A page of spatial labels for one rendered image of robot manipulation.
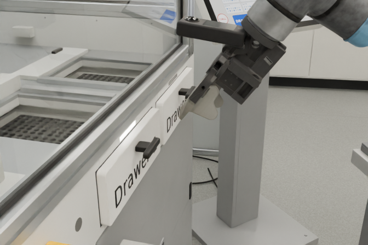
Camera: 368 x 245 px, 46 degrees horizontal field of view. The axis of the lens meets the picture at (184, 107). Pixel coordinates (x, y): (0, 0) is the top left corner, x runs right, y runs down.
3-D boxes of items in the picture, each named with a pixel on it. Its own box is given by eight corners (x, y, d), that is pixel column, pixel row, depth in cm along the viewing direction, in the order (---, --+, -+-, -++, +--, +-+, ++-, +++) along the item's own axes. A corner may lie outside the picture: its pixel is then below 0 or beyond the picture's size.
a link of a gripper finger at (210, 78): (194, 106, 72) (226, 65, 69) (187, 100, 72) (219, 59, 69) (197, 99, 76) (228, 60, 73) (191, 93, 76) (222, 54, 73)
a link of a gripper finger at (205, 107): (198, 140, 75) (231, 100, 72) (171, 119, 75) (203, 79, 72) (201, 134, 78) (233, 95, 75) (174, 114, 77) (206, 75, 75)
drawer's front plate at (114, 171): (160, 150, 101) (159, 107, 96) (109, 228, 75) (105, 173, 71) (153, 150, 101) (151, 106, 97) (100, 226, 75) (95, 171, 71)
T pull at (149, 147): (160, 143, 87) (160, 136, 87) (148, 160, 80) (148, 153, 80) (143, 140, 88) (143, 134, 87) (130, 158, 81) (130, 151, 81)
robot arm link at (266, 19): (259, -4, 64) (264, -11, 71) (240, 20, 66) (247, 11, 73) (298, 27, 64) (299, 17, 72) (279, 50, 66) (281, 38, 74)
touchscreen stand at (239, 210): (317, 243, 192) (352, 13, 152) (237, 282, 170) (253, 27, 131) (247, 188, 231) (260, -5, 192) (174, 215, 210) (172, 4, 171)
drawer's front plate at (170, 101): (192, 101, 129) (192, 66, 124) (164, 146, 103) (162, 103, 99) (187, 101, 129) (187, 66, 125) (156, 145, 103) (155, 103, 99)
